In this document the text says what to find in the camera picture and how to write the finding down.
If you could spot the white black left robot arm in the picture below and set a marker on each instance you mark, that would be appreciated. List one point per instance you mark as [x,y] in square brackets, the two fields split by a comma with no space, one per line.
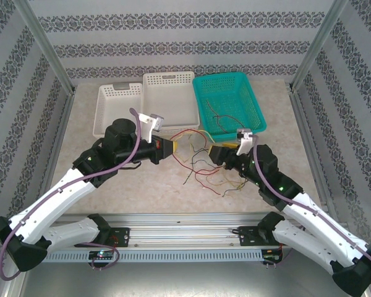
[55,198]

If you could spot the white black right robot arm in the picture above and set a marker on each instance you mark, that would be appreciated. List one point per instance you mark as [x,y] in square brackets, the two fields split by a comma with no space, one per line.
[312,222]

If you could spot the white perforated basket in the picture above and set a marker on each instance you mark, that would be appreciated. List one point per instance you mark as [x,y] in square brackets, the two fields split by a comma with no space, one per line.
[170,102]

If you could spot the teal perforated basket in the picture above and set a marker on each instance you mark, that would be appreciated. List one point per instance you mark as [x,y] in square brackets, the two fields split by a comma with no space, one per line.
[235,92]

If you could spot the small controller circuit board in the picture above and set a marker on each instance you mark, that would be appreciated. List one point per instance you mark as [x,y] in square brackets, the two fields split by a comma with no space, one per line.
[102,254]
[270,256]

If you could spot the aluminium side rail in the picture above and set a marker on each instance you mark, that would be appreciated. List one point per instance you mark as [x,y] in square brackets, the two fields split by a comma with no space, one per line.
[309,139]
[61,130]

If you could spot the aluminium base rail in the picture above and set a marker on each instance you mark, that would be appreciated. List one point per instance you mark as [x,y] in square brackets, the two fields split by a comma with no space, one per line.
[185,232]

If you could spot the aluminium frame post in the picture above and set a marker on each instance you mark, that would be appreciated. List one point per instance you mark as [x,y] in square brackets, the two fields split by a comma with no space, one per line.
[318,46]
[44,46]

